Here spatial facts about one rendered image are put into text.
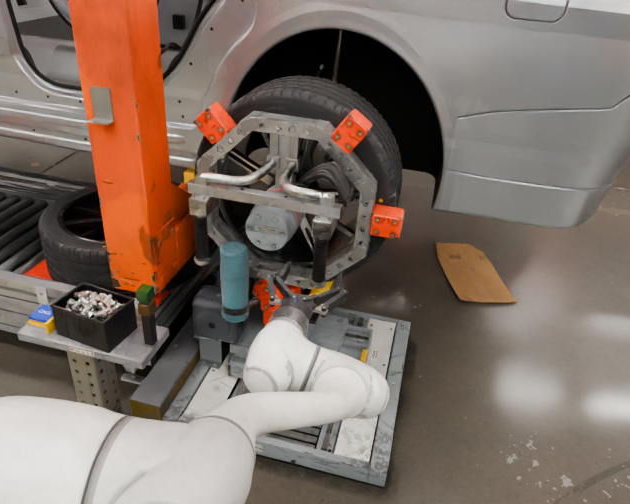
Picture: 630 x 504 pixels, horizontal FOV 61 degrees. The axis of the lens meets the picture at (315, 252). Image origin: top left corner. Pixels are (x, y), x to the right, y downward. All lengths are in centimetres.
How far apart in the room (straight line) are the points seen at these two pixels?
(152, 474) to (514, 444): 182
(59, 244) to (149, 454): 174
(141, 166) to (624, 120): 145
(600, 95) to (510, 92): 26
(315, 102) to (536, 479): 147
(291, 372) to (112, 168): 87
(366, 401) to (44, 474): 65
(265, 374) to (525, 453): 137
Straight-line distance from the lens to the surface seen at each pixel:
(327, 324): 218
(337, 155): 152
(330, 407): 93
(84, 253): 218
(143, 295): 163
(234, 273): 165
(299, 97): 159
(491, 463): 215
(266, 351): 106
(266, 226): 150
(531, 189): 196
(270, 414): 81
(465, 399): 233
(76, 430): 60
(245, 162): 173
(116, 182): 168
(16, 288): 231
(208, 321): 201
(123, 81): 155
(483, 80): 183
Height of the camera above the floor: 159
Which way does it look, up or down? 31 degrees down
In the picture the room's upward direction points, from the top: 4 degrees clockwise
